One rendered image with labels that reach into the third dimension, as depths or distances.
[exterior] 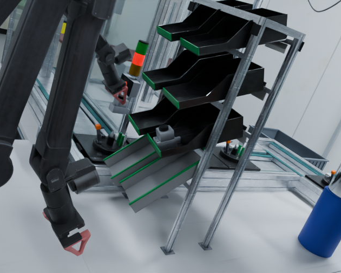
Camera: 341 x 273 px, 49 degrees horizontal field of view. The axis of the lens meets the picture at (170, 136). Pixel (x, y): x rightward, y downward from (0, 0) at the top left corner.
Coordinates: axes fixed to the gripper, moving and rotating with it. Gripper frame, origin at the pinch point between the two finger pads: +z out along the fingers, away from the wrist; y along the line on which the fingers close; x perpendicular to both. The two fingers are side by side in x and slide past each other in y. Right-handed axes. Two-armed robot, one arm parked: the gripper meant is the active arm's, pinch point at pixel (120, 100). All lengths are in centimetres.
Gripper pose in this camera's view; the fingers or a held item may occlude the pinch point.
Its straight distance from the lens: 153.9
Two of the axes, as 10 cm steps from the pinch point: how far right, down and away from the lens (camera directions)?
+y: -5.1, -4.5, 7.4
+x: -8.3, 5.0, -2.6
